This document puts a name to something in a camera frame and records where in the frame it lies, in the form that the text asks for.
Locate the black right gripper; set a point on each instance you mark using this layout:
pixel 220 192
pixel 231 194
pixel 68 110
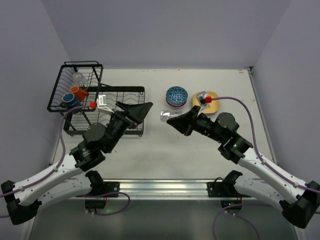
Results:
pixel 194 120

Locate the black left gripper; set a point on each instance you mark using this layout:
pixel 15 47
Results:
pixel 126 117

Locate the clear drinking glass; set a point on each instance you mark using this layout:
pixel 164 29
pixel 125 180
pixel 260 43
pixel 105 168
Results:
pixel 80 80
pixel 165 115

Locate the blue triangle pattern bowl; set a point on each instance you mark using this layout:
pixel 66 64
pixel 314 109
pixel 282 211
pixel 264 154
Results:
pixel 176 94

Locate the yellow plastic plate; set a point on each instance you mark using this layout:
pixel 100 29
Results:
pixel 213 106

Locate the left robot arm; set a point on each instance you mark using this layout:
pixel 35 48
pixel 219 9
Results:
pixel 73 175

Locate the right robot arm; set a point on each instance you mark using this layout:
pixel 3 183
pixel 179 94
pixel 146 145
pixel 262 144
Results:
pixel 297 199

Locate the orange mug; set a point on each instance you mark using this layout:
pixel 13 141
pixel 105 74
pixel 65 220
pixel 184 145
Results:
pixel 79 93

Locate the blue mug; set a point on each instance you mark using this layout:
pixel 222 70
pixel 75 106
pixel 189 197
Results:
pixel 69 101

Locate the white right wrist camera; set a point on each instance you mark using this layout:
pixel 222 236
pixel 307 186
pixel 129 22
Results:
pixel 201 98

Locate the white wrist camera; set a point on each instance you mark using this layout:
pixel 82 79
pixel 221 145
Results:
pixel 103 106
pixel 201 98

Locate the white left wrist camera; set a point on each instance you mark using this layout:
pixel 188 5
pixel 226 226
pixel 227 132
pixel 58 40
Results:
pixel 103 106

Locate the black wire dish rack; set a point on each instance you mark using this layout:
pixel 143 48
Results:
pixel 78 123

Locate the aluminium table rail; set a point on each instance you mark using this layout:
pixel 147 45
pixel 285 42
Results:
pixel 162 188

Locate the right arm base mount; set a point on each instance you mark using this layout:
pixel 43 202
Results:
pixel 224 189

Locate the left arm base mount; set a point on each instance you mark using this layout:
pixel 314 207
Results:
pixel 94 204

